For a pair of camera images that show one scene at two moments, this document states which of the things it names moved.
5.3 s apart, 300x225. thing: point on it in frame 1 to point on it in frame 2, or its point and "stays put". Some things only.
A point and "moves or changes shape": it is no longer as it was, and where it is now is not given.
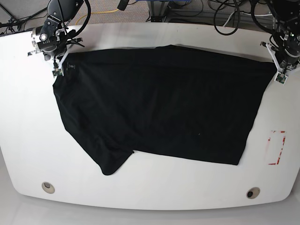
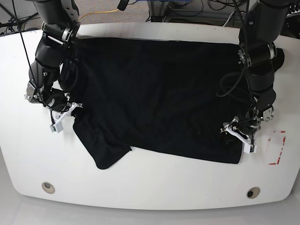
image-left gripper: (51, 38) to (57, 101)
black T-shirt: (165, 101) moves or changes shape
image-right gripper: (288, 53) to (251, 123)
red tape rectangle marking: (269, 139) stays put
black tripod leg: (12, 19) stays put
